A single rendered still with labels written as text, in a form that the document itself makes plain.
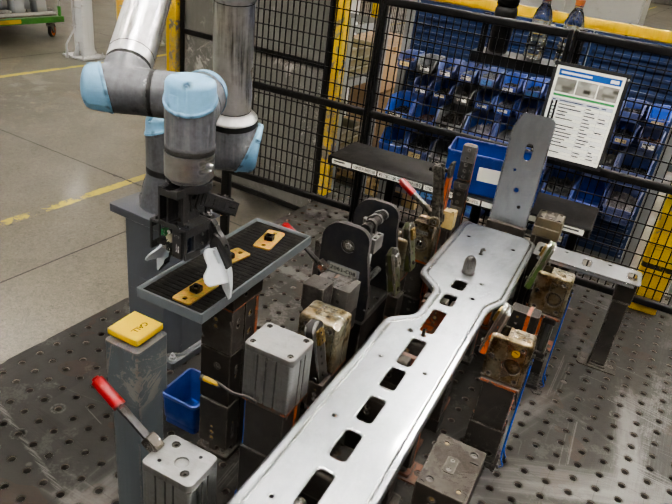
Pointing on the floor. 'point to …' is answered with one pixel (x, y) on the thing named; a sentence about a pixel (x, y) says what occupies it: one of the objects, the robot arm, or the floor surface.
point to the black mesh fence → (449, 113)
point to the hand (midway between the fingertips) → (196, 283)
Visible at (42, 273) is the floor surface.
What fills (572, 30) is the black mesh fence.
